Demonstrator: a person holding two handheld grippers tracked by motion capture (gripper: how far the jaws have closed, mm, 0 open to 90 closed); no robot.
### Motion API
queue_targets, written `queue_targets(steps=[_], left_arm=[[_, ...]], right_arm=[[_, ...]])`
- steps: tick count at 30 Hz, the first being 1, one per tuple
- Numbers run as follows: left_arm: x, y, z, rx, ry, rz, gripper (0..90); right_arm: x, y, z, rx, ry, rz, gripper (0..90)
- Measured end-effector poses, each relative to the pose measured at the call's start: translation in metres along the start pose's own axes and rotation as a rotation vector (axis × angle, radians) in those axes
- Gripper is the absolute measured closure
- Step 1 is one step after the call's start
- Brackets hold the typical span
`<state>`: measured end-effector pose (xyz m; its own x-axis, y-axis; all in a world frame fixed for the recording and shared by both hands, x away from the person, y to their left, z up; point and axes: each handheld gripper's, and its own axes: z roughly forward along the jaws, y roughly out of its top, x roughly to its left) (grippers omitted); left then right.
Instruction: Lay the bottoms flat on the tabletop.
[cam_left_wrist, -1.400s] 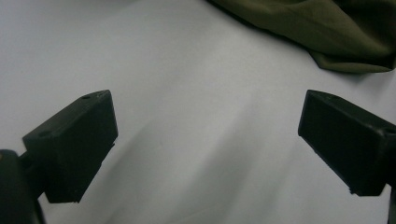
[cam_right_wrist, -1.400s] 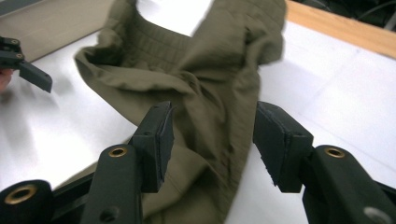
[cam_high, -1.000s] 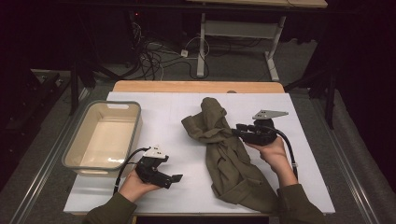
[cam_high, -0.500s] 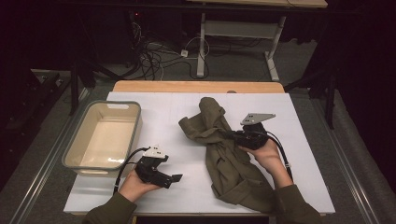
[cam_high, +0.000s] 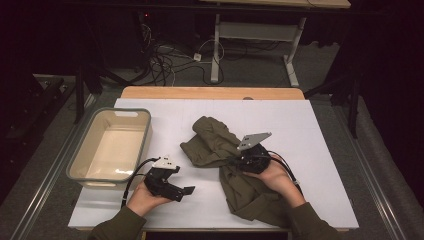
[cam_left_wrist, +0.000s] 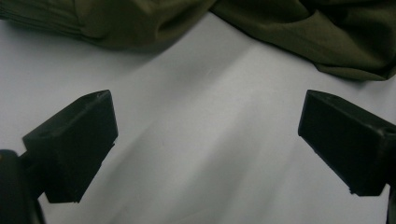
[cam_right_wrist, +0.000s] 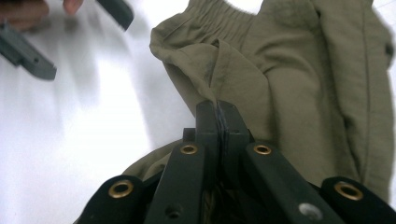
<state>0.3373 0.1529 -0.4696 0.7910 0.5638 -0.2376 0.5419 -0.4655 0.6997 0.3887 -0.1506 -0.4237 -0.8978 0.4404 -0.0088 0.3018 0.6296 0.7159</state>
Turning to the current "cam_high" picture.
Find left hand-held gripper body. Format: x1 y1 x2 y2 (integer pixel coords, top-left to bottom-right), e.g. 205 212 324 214
143 154 186 203

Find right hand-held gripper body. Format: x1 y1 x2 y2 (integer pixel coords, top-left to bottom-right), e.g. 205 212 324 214
236 132 273 174

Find olive green pants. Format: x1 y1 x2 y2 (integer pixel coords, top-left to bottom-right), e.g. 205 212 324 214
179 115 294 229

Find beige plastic basket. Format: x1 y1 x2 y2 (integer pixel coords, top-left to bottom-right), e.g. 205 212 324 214
65 107 154 192

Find person's left hand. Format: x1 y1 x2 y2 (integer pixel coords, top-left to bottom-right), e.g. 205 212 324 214
126 181 173 218

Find person's right hand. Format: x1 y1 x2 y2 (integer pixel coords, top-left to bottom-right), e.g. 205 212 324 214
242 163 306 209

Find white table board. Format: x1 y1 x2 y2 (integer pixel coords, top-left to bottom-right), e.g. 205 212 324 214
68 98 360 231

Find wooden table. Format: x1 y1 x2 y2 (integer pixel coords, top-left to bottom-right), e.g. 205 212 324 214
120 86 306 100

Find black metal stand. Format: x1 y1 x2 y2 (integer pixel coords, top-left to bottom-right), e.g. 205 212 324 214
73 49 148 125
303 59 364 140

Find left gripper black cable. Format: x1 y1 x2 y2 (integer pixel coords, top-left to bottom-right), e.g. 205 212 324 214
120 157 161 209

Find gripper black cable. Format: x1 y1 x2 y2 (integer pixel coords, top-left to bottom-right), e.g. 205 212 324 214
120 157 161 209
268 150 303 194

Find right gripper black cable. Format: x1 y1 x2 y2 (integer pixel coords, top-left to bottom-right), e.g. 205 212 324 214
268 150 303 194

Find tangle of floor cables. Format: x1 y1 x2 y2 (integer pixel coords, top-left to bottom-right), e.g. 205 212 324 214
139 23 225 87

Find metal floor rail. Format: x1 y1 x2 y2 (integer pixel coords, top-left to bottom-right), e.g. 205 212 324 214
333 106 408 240
9 93 98 240

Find white frame desk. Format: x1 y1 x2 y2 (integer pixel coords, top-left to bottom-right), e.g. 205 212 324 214
199 0 352 88

